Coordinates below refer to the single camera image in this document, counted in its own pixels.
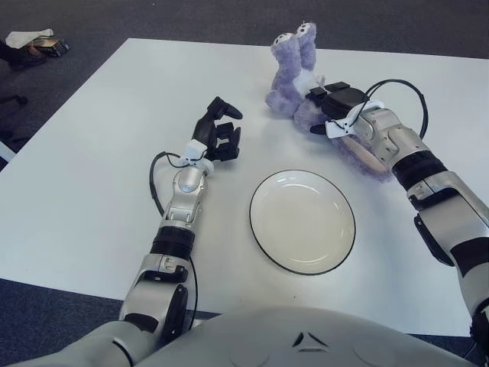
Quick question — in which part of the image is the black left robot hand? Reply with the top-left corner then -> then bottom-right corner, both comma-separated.
190,96 -> 245,164

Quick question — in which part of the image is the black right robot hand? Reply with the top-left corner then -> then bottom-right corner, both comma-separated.
305,81 -> 370,135

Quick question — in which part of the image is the purple plush bunny doll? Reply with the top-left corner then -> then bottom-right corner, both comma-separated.
265,19 -> 394,184

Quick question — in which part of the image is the white plate with black rim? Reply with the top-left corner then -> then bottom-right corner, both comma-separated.
248,170 -> 357,276

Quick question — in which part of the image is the grey robot torso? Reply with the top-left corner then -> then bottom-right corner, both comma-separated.
0,305 -> 489,367

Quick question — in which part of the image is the white crumpled cloth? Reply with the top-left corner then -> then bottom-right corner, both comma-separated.
5,27 -> 54,49

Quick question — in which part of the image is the white left wrist cable clip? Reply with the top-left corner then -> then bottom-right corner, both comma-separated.
183,140 -> 207,161

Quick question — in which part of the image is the white wrist cable clip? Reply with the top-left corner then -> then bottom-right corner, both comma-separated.
324,99 -> 385,139
183,140 -> 207,161

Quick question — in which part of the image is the white right wrist cable clip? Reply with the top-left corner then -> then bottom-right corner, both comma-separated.
324,99 -> 385,139

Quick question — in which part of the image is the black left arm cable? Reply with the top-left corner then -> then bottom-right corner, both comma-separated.
148,151 -> 199,326

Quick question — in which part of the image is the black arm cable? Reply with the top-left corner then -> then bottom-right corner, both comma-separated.
362,79 -> 429,138
148,151 -> 199,326

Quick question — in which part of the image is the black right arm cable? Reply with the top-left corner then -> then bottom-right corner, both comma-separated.
362,79 -> 429,138

